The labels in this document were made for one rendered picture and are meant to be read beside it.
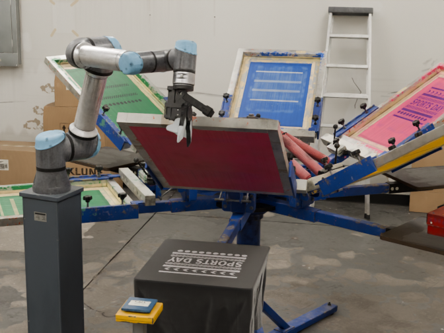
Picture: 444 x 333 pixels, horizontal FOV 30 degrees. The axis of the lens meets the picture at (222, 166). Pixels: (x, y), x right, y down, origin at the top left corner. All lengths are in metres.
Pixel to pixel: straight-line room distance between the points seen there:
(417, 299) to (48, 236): 2.93
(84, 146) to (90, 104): 0.18
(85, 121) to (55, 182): 0.27
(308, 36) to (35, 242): 4.54
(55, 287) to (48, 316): 0.14
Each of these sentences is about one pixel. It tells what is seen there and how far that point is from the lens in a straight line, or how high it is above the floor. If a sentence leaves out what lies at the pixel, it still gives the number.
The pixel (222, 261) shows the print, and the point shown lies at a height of 0.95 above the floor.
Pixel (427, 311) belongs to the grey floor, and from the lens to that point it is 5.42.
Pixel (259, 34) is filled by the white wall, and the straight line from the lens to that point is 7.50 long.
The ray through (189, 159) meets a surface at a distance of 3.29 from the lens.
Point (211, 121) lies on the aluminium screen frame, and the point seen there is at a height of 1.54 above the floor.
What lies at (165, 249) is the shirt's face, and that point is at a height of 0.95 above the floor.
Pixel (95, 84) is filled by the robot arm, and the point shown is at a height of 1.63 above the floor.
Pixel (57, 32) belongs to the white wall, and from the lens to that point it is 8.00.
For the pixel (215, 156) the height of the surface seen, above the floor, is 1.36.
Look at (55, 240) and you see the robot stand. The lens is 3.33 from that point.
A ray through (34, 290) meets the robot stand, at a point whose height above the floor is 0.79.
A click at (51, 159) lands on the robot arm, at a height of 1.34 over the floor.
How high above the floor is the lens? 2.07
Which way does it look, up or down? 13 degrees down
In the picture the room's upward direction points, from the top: 1 degrees clockwise
